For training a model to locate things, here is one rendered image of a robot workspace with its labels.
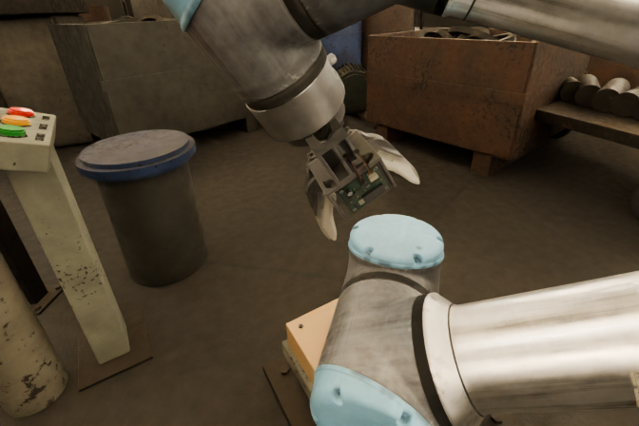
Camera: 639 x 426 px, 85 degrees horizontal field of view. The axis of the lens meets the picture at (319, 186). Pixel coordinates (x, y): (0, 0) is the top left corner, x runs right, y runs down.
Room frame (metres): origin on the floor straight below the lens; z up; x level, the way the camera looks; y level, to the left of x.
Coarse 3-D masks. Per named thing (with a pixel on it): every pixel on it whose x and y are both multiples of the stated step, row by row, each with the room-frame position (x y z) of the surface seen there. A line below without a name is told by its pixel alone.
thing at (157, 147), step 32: (96, 160) 0.87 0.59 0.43; (128, 160) 0.86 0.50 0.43; (160, 160) 0.88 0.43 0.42; (128, 192) 0.85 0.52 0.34; (160, 192) 0.88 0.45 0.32; (192, 192) 0.99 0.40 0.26; (128, 224) 0.85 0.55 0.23; (160, 224) 0.87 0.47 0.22; (192, 224) 0.94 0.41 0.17; (128, 256) 0.87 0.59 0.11; (160, 256) 0.86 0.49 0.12; (192, 256) 0.91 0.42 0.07
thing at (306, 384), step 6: (282, 342) 0.53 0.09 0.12; (282, 348) 0.53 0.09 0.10; (288, 348) 0.51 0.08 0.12; (288, 354) 0.50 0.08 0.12; (294, 354) 0.50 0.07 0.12; (288, 360) 0.50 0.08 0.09; (294, 360) 0.48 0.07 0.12; (294, 366) 0.48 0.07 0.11; (300, 366) 0.47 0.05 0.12; (294, 372) 0.48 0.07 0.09; (300, 372) 0.46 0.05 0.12; (300, 378) 0.45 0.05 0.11; (306, 378) 0.44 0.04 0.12; (300, 384) 0.45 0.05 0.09; (306, 384) 0.43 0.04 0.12; (312, 384) 0.43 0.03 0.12; (306, 390) 0.43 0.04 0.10
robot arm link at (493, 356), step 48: (384, 288) 0.35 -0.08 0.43; (576, 288) 0.25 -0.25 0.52; (624, 288) 0.23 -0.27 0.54; (336, 336) 0.30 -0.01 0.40; (384, 336) 0.27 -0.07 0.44; (432, 336) 0.25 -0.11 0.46; (480, 336) 0.24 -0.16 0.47; (528, 336) 0.23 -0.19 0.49; (576, 336) 0.21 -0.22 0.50; (624, 336) 0.20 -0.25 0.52; (336, 384) 0.23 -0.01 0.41; (384, 384) 0.22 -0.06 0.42; (432, 384) 0.22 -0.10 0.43; (480, 384) 0.21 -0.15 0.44; (528, 384) 0.20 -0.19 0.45; (576, 384) 0.19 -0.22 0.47; (624, 384) 0.18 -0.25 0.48
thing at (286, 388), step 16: (272, 368) 0.54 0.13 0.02; (288, 368) 0.53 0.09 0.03; (272, 384) 0.50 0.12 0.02; (288, 384) 0.50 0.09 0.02; (288, 400) 0.46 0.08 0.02; (304, 400) 0.46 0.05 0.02; (288, 416) 0.43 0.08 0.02; (304, 416) 0.43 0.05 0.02; (496, 416) 0.41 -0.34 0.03; (512, 416) 0.41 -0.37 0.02
